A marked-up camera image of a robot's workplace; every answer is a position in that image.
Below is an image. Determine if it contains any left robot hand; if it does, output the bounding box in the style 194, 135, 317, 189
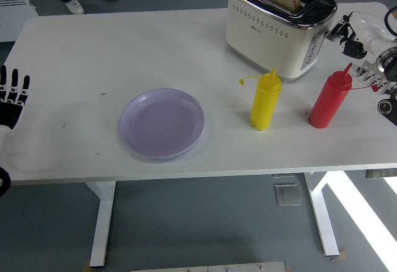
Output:
0, 64, 31, 154

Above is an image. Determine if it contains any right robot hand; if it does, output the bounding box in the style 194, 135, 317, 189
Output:
325, 11, 397, 59

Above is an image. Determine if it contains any cream and chrome toaster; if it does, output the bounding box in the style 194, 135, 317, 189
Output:
225, 0, 338, 82

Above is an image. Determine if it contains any purple round plate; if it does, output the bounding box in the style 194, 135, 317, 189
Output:
118, 87, 205, 160

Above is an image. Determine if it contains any silver metal toast rack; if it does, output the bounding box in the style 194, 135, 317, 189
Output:
356, 61, 397, 95

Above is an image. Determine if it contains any red squeeze bottle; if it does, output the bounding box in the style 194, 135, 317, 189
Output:
308, 62, 379, 129

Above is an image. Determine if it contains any white slatted cart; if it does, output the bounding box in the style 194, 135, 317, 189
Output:
0, 0, 40, 42

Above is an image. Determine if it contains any yellow squeeze bottle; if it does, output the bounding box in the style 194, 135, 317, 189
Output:
238, 67, 282, 131

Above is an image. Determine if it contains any grey table control panel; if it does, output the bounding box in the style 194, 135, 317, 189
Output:
365, 168, 397, 180

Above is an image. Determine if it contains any white table leg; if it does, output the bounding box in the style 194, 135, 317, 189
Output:
302, 172, 341, 257
85, 180, 117, 268

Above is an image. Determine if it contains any metal floor outlet cover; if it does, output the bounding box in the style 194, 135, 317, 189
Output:
273, 182, 303, 207

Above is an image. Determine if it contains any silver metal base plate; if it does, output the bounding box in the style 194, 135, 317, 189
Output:
130, 261, 288, 272

